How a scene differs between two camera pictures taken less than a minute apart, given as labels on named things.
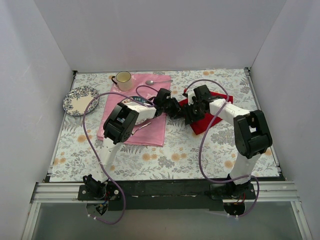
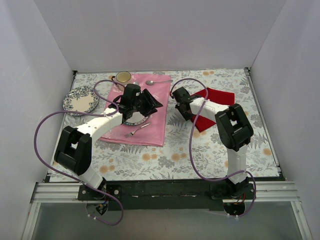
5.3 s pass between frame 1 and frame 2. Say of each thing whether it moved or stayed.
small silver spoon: stayed
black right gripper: moved
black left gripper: moved
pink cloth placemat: stayed
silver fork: stayed
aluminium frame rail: stayed
